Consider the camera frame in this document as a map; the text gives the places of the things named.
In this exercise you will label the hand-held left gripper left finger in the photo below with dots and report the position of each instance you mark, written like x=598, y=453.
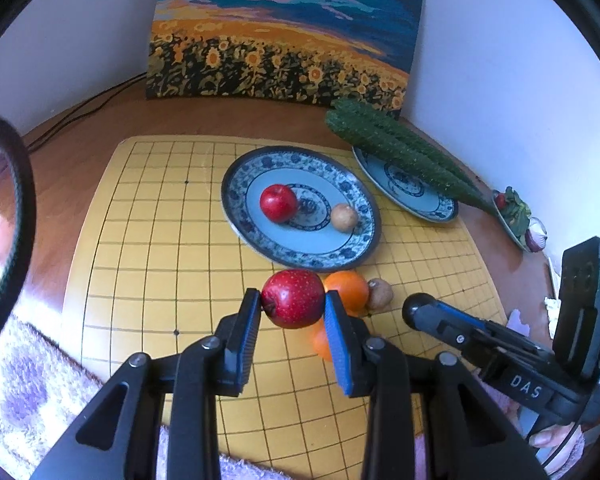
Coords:
x=249, y=332

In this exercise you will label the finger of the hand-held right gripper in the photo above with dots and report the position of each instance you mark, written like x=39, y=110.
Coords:
x=432, y=317

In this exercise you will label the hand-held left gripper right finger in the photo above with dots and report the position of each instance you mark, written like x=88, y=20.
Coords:
x=337, y=350

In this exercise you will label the large red apple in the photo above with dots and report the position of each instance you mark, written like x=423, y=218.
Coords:
x=292, y=297

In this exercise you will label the large blue patterned plate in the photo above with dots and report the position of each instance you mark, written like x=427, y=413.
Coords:
x=280, y=246

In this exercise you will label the person's right hand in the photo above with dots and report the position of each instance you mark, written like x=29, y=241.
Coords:
x=550, y=439

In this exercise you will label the orange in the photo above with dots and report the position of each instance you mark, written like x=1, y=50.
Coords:
x=321, y=345
x=352, y=289

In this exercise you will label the white crumpled paper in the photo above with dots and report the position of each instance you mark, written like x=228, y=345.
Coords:
x=554, y=317

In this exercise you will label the brown round fruit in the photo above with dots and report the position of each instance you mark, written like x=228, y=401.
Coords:
x=380, y=294
x=343, y=217

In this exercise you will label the purple onion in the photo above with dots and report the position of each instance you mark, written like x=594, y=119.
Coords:
x=536, y=236

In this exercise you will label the small vegetable dish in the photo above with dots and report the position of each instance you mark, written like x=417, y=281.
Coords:
x=515, y=237

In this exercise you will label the green leafy vegetable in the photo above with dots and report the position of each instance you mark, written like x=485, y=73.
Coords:
x=516, y=210

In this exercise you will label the small blue patterned plate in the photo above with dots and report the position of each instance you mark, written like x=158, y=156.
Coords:
x=405, y=196

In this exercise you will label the yellow go board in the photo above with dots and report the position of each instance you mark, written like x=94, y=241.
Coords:
x=145, y=260

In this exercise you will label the small red apple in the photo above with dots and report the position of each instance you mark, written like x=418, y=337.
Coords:
x=278, y=202

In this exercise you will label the red cherry tomato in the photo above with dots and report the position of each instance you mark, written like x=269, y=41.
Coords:
x=500, y=201

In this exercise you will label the green bumpy cucumber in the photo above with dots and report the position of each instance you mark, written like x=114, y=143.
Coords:
x=410, y=135
x=367, y=140

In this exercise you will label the purple white fluffy rug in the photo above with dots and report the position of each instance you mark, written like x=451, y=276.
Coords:
x=25, y=385

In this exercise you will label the black framed round mirror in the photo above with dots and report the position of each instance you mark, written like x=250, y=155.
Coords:
x=24, y=200

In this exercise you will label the sunflower field painting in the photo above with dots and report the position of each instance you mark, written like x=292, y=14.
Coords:
x=280, y=35

